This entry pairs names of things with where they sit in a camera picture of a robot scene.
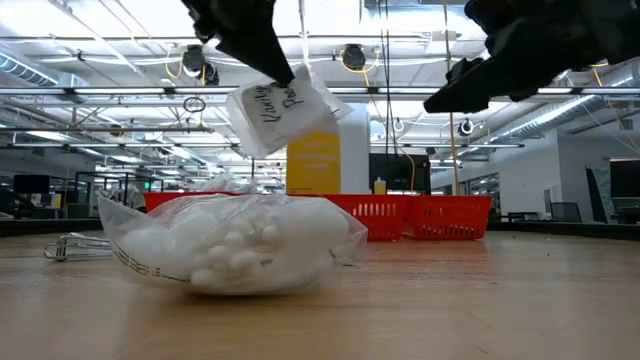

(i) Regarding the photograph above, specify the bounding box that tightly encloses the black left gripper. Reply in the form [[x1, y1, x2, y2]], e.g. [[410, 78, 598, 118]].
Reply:
[[179, 0, 297, 88]]

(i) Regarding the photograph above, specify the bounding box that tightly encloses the black monitor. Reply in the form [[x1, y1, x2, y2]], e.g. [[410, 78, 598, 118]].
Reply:
[[12, 173, 52, 196], [608, 158, 640, 200], [368, 153, 432, 195]]

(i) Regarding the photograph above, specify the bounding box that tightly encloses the black hanging cable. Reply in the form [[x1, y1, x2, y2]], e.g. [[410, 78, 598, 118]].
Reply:
[[378, 0, 394, 156]]

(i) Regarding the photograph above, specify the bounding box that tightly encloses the labelled vanity pack bag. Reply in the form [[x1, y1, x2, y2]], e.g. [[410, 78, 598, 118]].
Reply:
[[225, 63, 354, 160]]

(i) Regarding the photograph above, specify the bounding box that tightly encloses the cotton swabs and balls bag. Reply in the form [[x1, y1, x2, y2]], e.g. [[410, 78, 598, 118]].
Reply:
[[97, 192, 370, 296]]

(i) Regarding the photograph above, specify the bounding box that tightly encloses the red plastic basket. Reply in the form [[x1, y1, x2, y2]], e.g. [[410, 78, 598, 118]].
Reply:
[[410, 194, 495, 241], [143, 190, 242, 213], [319, 193, 417, 243]]

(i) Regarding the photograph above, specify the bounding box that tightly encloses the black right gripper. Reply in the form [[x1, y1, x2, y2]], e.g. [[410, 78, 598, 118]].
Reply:
[[422, 0, 640, 115]]

